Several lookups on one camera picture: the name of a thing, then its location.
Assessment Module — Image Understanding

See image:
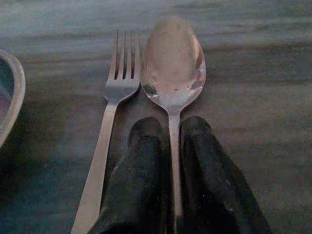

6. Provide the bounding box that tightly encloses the silver metal spoon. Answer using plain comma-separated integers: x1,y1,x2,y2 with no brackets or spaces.
140,16,207,220

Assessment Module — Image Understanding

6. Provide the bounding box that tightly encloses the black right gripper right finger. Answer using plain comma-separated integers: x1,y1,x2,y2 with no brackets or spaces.
176,116,273,234

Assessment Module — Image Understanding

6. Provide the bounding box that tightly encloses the silver metal fork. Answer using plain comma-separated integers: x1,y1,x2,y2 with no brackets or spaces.
70,29,141,234

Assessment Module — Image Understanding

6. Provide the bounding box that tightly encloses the grey ceramic plate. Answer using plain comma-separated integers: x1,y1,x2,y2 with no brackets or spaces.
0,49,26,147

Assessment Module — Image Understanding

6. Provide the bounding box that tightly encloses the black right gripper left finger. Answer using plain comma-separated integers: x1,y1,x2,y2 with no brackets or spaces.
90,116,176,234

